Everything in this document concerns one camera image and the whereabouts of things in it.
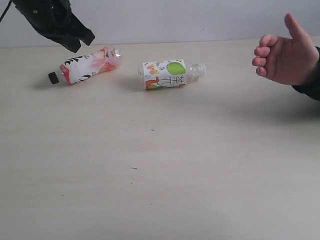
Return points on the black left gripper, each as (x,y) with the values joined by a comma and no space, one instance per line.
(54,20)

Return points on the capless green pear tea bottle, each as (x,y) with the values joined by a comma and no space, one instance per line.
(175,73)

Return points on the open human hand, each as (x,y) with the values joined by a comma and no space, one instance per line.
(287,61)

